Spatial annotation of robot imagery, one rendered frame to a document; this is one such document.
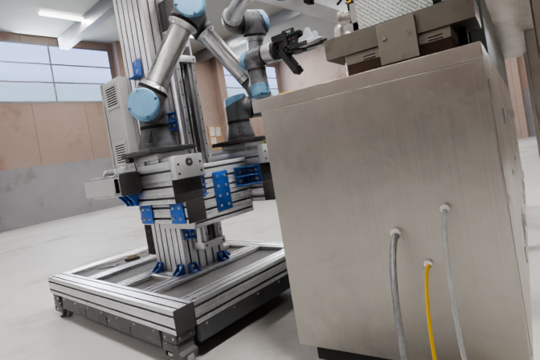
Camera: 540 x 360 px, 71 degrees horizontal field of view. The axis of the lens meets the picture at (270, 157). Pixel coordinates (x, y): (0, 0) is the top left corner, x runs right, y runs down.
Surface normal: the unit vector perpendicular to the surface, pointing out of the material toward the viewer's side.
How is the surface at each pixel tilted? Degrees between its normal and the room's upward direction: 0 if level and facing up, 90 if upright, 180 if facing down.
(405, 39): 90
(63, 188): 90
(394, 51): 90
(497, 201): 90
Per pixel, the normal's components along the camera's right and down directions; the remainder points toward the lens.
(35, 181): 0.74, -0.11
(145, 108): 0.08, 0.11
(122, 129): -0.65, 0.11
